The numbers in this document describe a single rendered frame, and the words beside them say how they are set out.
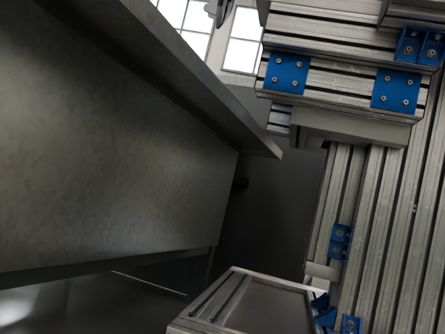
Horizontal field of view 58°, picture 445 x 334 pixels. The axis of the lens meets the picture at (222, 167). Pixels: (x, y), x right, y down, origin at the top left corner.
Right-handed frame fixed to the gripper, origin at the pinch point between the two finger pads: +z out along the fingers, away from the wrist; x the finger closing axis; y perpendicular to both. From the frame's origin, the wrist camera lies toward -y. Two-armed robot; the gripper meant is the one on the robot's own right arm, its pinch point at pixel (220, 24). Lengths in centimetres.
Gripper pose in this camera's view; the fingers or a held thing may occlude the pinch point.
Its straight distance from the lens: 116.0
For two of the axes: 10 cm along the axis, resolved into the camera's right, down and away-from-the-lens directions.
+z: -2.3, 9.7, -0.8
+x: -3.0, -1.4, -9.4
